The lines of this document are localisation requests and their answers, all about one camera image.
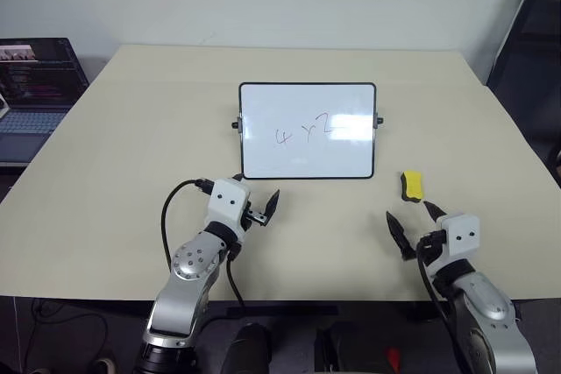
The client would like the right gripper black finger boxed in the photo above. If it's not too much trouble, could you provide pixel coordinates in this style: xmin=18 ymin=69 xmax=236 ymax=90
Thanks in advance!
xmin=385 ymin=210 xmax=418 ymax=260
xmin=422 ymin=200 xmax=447 ymax=223

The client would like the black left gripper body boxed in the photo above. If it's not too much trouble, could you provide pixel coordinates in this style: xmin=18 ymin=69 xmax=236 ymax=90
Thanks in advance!
xmin=238 ymin=199 xmax=269 ymax=231

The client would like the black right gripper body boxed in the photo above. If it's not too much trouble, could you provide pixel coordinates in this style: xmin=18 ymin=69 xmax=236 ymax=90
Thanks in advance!
xmin=416 ymin=229 xmax=448 ymax=267

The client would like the yellow and black eraser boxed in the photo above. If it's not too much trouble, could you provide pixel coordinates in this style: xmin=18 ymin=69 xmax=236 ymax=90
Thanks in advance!
xmin=397 ymin=169 xmax=426 ymax=204

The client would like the small black-framed whiteboard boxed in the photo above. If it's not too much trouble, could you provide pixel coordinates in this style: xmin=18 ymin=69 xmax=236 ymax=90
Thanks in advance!
xmin=231 ymin=81 xmax=385 ymax=181

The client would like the dark rounded shape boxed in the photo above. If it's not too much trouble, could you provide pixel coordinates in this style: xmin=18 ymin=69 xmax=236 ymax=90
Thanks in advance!
xmin=222 ymin=321 xmax=273 ymax=374

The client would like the black chair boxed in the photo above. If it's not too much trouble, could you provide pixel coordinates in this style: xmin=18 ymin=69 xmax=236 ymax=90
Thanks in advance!
xmin=485 ymin=0 xmax=561 ymax=185

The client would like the beige shoe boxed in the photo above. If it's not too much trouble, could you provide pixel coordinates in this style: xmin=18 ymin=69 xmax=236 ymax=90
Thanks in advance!
xmin=89 ymin=357 xmax=123 ymax=374

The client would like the open laptop computer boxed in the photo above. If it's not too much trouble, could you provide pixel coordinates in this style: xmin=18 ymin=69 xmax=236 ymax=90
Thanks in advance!
xmin=0 ymin=37 xmax=90 ymax=169

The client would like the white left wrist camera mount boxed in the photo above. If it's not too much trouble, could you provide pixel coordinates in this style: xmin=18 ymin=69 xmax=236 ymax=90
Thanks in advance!
xmin=204 ymin=177 xmax=252 ymax=236

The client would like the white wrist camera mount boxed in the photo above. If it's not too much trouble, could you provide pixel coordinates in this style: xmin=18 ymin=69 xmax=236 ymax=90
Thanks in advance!
xmin=439 ymin=213 xmax=482 ymax=262
xmin=204 ymin=177 xmax=252 ymax=236

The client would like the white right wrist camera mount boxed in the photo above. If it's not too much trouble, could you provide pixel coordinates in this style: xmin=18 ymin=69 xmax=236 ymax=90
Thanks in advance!
xmin=439 ymin=213 xmax=482 ymax=262

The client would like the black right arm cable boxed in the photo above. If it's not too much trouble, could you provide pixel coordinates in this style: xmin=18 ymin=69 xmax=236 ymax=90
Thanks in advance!
xmin=415 ymin=236 xmax=464 ymax=374

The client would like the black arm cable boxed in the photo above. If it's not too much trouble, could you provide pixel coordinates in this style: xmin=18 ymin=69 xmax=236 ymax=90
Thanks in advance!
xmin=415 ymin=236 xmax=464 ymax=374
xmin=160 ymin=178 xmax=246 ymax=307

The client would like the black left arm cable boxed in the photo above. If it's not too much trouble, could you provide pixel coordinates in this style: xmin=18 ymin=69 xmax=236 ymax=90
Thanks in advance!
xmin=160 ymin=178 xmax=246 ymax=307

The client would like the black floor cable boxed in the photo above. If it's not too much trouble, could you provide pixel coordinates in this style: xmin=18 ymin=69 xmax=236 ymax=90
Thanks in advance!
xmin=12 ymin=298 xmax=116 ymax=349

